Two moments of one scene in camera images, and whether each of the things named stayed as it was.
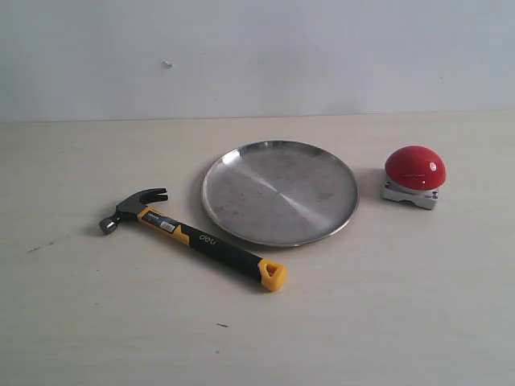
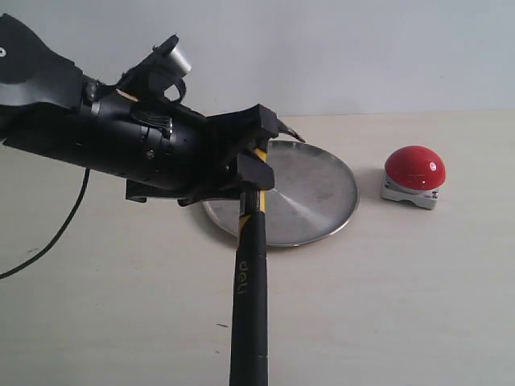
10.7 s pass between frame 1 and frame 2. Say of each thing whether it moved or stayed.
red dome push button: stayed
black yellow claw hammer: moved
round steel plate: stayed
